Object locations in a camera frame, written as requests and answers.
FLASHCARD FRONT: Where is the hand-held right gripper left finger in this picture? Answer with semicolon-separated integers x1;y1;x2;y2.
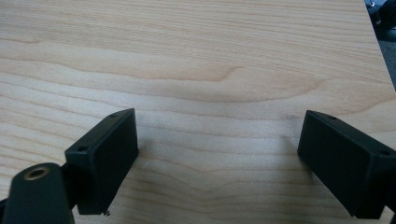
64;107;140;217

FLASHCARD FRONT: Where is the dark equipment beside table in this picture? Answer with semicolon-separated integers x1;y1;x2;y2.
364;0;396;42

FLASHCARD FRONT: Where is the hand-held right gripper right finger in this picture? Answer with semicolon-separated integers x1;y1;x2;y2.
296;109;396;220

